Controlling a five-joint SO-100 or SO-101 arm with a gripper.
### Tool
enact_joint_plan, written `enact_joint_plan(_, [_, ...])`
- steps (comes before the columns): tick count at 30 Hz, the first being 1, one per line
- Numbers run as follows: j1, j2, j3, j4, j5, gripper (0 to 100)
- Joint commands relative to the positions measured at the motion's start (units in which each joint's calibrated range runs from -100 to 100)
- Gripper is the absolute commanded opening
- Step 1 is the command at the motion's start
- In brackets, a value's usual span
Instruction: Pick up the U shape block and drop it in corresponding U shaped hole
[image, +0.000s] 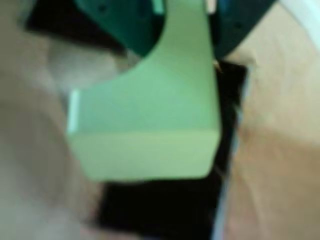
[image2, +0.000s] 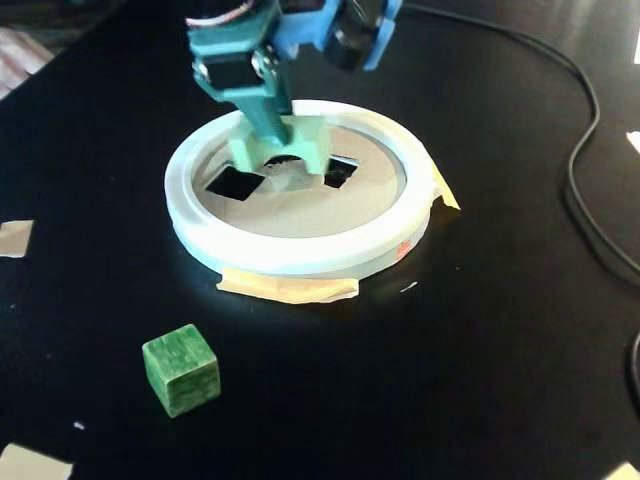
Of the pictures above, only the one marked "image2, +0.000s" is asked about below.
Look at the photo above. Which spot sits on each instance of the red round sticker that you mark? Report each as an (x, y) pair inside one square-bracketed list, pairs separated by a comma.
[(403, 248)]

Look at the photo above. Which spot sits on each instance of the small beige masking tape piece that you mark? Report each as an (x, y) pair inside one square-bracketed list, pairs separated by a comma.
[(447, 192)]

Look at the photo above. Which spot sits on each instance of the light green U shape block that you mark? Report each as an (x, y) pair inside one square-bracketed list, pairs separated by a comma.
[(312, 145)]

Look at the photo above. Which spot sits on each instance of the small square beige paper piece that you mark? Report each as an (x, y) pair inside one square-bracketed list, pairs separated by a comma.
[(15, 239)]

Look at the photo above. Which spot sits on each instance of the grey pink cloth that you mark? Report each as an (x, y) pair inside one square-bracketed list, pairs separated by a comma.
[(20, 50)]

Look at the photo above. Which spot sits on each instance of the large beige paper piece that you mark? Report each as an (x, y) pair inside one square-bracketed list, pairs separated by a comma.
[(27, 465)]

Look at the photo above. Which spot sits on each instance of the pale yellow paper corner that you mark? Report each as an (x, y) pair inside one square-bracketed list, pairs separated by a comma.
[(627, 472)]

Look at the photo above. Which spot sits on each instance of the teal gripper black servo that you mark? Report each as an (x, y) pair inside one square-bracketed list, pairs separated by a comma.
[(235, 76)]

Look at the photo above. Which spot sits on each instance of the cardboard disc with shape holes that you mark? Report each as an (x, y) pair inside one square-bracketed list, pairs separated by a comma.
[(300, 210)]

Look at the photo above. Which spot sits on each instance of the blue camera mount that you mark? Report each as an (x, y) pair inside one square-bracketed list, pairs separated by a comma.
[(305, 27)]

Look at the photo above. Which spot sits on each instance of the white round sorter container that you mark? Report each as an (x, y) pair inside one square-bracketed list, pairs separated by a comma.
[(300, 255)]

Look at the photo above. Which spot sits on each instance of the dark green wooden cube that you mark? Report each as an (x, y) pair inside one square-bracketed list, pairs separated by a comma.
[(182, 372)]

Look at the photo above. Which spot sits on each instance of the white paper corner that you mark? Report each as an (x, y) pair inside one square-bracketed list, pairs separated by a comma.
[(635, 141)]

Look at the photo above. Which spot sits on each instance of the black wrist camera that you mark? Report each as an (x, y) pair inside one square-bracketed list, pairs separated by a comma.
[(352, 35)]

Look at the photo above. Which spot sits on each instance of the wide beige masking tape strip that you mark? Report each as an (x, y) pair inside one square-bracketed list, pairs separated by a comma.
[(290, 290)]

